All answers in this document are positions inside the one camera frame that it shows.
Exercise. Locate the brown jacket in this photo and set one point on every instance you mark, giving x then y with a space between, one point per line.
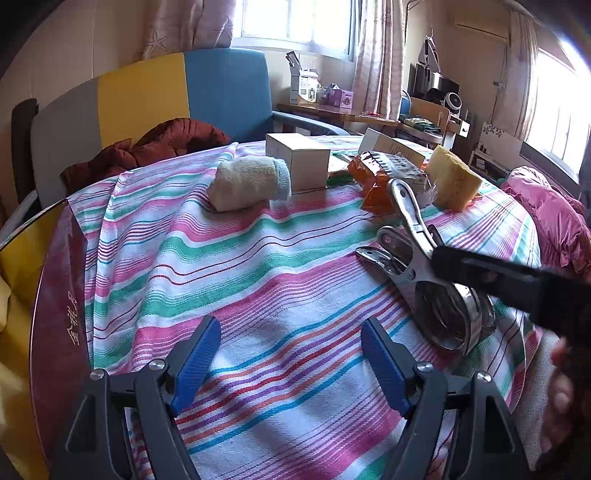
161 143

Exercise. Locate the grey yellow blue armchair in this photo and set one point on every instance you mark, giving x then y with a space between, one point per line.
138 92

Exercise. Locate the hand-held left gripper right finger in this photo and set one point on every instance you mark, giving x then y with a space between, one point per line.
385 369

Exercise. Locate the pink patterned curtain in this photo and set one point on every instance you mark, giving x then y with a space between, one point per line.
519 78
189 27
378 60

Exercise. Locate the white appliance box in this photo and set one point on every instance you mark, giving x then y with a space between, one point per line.
304 87

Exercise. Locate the printed cream box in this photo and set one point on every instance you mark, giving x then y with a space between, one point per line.
392 145

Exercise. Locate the pink duvet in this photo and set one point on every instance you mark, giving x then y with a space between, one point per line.
545 207

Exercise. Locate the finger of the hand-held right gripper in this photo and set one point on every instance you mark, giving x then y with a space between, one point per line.
489 277

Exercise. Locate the wooden desk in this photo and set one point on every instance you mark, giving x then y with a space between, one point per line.
323 110

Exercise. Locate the large metal clip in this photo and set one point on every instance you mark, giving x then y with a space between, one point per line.
415 258

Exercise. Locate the printed cardboard box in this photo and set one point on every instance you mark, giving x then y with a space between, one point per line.
498 143

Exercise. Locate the cracker packet with green edges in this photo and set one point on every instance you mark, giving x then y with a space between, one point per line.
341 177

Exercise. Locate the yellow sponge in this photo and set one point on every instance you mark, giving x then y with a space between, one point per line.
450 177

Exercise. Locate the orange snack packet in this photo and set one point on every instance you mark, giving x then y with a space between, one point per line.
369 177

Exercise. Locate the small desk fan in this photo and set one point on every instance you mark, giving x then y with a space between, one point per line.
454 104

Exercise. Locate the plain white box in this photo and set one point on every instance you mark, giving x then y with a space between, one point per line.
295 161

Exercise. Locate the black appliance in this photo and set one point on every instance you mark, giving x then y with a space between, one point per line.
431 85

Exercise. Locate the rolled white sock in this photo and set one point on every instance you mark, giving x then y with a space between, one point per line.
244 182

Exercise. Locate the wall air conditioner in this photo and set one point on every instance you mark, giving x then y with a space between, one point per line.
480 21

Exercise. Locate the striped tablecloth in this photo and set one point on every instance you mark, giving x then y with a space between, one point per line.
277 258

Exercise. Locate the gold square tin container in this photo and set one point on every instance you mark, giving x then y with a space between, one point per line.
60 300

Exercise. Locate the black rolled mat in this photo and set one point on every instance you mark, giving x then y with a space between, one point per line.
23 138

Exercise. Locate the person's right hand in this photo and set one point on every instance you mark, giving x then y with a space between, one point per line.
561 392

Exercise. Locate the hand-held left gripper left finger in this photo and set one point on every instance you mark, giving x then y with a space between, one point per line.
196 364

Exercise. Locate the small wooden chair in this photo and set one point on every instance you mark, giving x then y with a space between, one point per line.
434 117

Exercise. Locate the purple tissue box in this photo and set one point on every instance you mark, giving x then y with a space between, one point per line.
339 98

